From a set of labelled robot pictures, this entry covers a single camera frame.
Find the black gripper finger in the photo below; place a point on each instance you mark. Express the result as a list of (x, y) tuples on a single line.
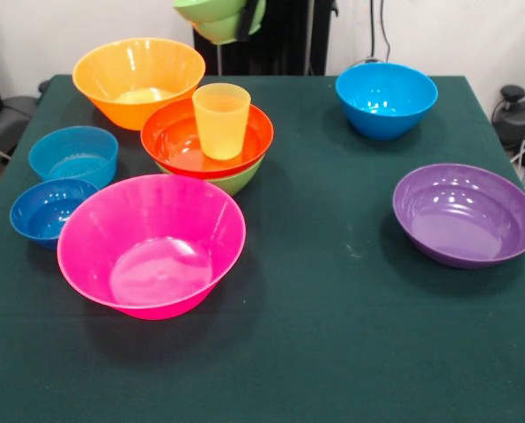
[(246, 22)]

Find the small green ribbed bowl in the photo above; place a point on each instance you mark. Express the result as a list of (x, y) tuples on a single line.
[(214, 24)]

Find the yellow plastic cup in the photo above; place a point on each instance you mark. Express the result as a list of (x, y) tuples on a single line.
[(220, 128)]

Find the red plastic bowl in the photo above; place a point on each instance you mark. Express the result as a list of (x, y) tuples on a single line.
[(174, 145)]

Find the orange plastic bowl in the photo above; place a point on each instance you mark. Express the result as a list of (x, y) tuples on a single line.
[(113, 79)]

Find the large green plastic bowl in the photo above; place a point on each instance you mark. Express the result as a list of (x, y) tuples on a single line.
[(236, 180)]

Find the bright blue plastic bowl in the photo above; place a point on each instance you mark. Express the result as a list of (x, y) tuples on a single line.
[(390, 101)]

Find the translucent teal plastic bowl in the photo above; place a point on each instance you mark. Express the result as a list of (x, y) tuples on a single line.
[(68, 154)]

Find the pink plastic bowl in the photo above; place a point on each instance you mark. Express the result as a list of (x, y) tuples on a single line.
[(152, 247)]

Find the small dark blue bowl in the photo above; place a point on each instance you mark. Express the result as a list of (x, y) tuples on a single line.
[(42, 211)]

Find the purple plastic bowl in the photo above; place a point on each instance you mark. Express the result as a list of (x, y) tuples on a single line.
[(465, 211)]

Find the dark green table cloth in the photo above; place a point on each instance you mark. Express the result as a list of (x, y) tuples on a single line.
[(333, 343)]

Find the black pedestal foot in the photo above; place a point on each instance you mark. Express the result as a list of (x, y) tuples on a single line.
[(515, 114), (7, 119)]

